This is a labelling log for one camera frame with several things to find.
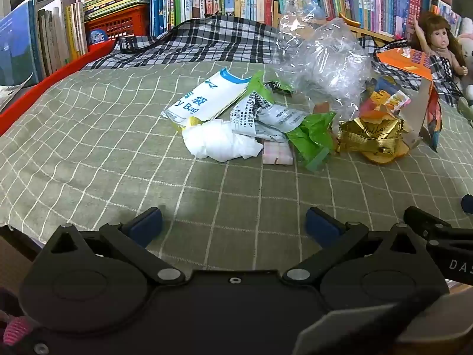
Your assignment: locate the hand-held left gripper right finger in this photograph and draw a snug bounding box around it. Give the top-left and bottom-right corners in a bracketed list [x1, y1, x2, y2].
[283, 207, 440, 285]

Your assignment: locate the yellow wrapper scrap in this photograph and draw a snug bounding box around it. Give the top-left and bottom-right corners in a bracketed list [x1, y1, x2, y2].
[174, 116, 204, 134]

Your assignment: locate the brown haired doll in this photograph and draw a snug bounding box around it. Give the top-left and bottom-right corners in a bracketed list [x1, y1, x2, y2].
[410, 11, 468, 82]

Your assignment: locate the green checked blanket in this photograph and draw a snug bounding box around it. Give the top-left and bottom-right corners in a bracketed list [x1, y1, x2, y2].
[0, 61, 473, 270]

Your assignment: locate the red plastic basket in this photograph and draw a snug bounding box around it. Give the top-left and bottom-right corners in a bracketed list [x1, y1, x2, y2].
[84, 4, 150, 45]

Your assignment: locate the green plastic wrapper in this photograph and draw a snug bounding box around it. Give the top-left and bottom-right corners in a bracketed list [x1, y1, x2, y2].
[246, 70, 295, 105]
[286, 112, 337, 172]

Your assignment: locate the black white plaid blanket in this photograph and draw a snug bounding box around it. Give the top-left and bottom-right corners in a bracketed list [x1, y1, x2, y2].
[81, 15, 473, 108]

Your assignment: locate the paper magazine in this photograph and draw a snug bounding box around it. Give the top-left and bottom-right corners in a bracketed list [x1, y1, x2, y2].
[0, 74, 35, 113]

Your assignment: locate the white crumpled tissue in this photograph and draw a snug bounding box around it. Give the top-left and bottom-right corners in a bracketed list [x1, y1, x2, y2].
[182, 119, 264, 162]

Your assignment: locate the pink checked packet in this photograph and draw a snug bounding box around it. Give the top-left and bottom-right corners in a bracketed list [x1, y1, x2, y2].
[262, 141, 295, 165]

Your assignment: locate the group of thin pale books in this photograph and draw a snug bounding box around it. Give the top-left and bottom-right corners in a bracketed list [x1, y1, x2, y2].
[35, 0, 88, 76]

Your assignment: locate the colourful snack wrapper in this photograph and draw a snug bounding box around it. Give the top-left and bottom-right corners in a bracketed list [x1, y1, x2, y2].
[360, 78, 412, 119]

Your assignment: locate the clear plastic bag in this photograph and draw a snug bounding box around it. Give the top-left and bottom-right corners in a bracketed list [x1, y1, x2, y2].
[273, 2, 374, 134]

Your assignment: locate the white rabbit plush toy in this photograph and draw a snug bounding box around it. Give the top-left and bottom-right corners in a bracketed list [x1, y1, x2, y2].
[457, 31, 473, 82]

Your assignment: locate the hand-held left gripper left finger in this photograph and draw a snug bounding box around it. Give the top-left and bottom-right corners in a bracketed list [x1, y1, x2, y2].
[31, 207, 187, 285]

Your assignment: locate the large blue book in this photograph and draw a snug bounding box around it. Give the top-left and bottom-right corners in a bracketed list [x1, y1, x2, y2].
[0, 0, 39, 86]

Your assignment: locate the person's pink clothing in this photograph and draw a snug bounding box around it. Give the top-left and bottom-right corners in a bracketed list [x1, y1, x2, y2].
[2, 316, 32, 345]

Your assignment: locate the printed white wrapper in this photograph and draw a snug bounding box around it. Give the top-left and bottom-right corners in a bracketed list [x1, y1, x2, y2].
[230, 92, 307, 143]

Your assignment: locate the bread slice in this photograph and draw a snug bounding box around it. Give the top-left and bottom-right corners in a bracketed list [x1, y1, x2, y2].
[362, 148, 411, 166]

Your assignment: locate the gold foil wrapper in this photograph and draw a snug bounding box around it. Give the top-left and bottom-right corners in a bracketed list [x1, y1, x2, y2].
[334, 113, 412, 159]

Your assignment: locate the orange carton box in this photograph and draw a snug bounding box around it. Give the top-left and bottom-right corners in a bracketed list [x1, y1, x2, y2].
[375, 48, 444, 152]

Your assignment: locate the wooden desktop shelf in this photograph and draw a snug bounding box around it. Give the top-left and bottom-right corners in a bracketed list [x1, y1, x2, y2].
[338, 13, 394, 45]

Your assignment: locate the white blue paper bag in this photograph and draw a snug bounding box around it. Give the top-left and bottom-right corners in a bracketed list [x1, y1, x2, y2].
[161, 67, 252, 126]

